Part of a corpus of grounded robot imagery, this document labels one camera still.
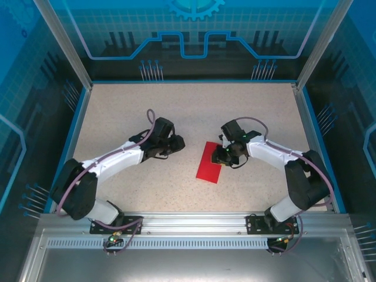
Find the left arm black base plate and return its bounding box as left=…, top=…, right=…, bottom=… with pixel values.
left=89, top=215, right=145, bottom=236

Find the right gripper thin black wire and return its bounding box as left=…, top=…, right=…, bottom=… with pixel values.
left=230, top=155, right=250, bottom=170

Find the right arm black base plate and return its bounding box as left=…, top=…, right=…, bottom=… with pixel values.
left=246, top=214, right=300, bottom=236

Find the grey sheet metal panel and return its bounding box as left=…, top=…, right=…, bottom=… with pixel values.
left=17, top=229, right=370, bottom=282

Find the red paper sheet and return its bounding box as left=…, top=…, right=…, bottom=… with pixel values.
left=196, top=141, right=224, bottom=186

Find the black machine base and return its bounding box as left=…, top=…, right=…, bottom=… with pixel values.
left=39, top=211, right=351, bottom=237

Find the aluminium frame post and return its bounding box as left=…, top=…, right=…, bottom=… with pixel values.
left=295, top=0, right=348, bottom=90
left=33, top=0, right=94, bottom=90

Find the slotted grey cable duct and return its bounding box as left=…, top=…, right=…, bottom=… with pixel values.
left=46, top=238, right=335, bottom=250

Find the aluminium side rail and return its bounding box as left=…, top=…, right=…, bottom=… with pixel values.
left=292, top=83, right=338, bottom=213
left=48, top=83, right=94, bottom=214

